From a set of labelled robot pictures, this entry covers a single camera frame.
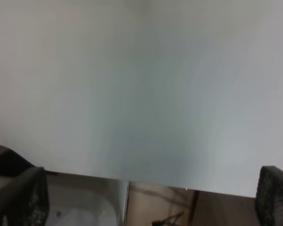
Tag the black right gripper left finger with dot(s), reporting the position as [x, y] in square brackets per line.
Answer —
[24, 199]

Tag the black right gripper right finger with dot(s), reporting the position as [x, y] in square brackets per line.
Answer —
[269, 196]

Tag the grey plastic bin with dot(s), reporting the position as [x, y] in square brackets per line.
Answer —
[86, 201]

